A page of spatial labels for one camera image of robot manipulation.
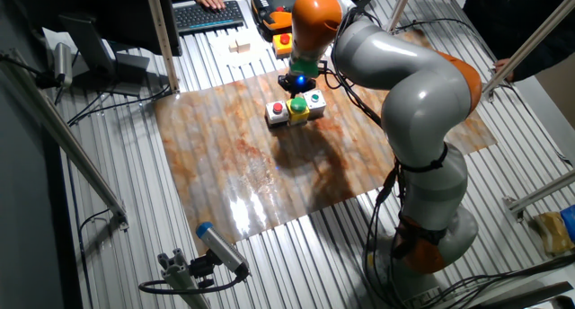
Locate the upright aluminium frame post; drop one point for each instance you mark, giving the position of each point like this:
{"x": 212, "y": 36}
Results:
{"x": 161, "y": 39}

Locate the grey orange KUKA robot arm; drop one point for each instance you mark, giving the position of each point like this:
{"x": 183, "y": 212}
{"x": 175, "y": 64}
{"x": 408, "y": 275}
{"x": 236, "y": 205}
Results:
{"x": 422, "y": 98}

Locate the aluminium profile camera mount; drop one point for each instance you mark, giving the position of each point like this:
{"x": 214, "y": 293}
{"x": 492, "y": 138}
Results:
{"x": 179, "y": 277}

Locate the diagonal aluminium frame beam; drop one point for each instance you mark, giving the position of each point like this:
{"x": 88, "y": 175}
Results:
{"x": 530, "y": 41}

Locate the grey monitor stand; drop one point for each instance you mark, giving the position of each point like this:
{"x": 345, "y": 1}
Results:
{"x": 90, "y": 44}

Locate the white paper sheet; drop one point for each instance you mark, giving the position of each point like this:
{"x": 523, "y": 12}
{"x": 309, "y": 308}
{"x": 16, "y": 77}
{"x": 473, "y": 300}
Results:
{"x": 224, "y": 57}

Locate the silver camera blue cap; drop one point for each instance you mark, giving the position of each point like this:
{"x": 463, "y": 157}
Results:
{"x": 222, "y": 248}

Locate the onlooker in black clothes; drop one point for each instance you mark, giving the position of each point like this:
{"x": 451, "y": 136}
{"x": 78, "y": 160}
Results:
{"x": 516, "y": 21}

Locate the yellow box green mushroom button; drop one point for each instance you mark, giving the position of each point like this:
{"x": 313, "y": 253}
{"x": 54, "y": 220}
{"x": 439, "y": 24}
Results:
{"x": 298, "y": 106}

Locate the aluminium post with foot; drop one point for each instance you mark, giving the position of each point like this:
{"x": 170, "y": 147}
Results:
{"x": 400, "y": 3}

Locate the marble pattern mat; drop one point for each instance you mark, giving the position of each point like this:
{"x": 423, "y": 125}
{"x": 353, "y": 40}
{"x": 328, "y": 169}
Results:
{"x": 247, "y": 165}

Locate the silver cylinder camera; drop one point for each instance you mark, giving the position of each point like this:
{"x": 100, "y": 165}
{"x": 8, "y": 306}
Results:
{"x": 63, "y": 64}

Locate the orange box red mushroom button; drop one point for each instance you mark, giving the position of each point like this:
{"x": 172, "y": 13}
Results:
{"x": 282, "y": 44}

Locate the short aluminium beam with bracket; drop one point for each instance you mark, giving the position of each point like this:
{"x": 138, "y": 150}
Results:
{"x": 543, "y": 192}

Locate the black monitor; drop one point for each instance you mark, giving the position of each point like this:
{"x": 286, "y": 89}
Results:
{"x": 130, "y": 21}

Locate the brown plastic bag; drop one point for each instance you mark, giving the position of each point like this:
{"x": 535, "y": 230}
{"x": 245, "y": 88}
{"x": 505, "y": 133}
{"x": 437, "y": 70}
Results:
{"x": 554, "y": 232}

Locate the black keyboard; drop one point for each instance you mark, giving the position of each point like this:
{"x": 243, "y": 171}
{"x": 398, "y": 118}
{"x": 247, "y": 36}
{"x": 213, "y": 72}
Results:
{"x": 209, "y": 19}

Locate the onlooker left hand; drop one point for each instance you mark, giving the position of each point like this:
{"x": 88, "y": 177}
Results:
{"x": 505, "y": 70}

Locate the small wooden block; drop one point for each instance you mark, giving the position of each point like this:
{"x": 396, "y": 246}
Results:
{"x": 233, "y": 46}

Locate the large wooden block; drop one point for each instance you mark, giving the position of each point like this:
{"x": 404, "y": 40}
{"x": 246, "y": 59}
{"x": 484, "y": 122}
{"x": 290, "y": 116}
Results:
{"x": 243, "y": 47}

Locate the grey box red button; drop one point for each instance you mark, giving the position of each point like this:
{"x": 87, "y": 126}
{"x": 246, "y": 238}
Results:
{"x": 277, "y": 113}

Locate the orange black teach pendant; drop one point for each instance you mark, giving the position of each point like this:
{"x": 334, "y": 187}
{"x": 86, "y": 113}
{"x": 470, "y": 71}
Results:
{"x": 269, "y": 3}

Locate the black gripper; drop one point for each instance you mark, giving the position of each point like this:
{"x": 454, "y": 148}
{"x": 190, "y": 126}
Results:
{"x": 299, "y": 80}

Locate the long diagonal aluminium beam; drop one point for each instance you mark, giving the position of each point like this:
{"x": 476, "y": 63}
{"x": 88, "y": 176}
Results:
{"x": 67, "y": 138}

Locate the grey box small green button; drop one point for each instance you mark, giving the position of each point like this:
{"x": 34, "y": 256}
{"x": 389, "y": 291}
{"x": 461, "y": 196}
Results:
{"x": 315, "y": 101}

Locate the blue packet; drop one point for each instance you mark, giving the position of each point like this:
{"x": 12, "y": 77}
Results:
{"x": 569, "y": 223}

